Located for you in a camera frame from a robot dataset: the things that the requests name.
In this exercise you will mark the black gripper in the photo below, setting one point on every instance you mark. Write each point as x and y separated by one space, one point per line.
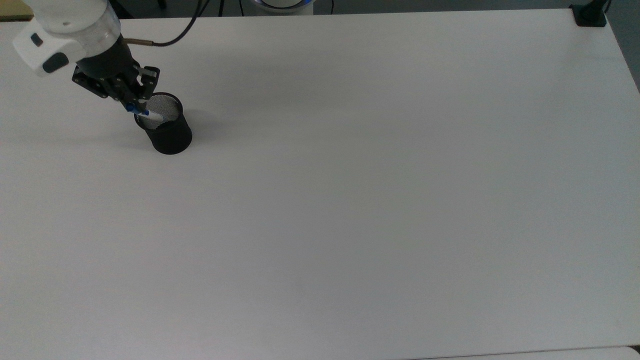
107 62

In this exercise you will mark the blue capped white marker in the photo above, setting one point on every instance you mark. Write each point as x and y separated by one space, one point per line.
152 116

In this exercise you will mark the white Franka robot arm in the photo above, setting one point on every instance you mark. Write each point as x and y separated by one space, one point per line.
75 25

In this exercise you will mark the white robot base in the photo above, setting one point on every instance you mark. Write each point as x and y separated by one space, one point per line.
285 5

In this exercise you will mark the black mesh pen cup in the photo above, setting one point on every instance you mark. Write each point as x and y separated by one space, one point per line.
172 141

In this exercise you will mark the black clamp-mounted pole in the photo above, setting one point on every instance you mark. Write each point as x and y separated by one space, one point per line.
591 15

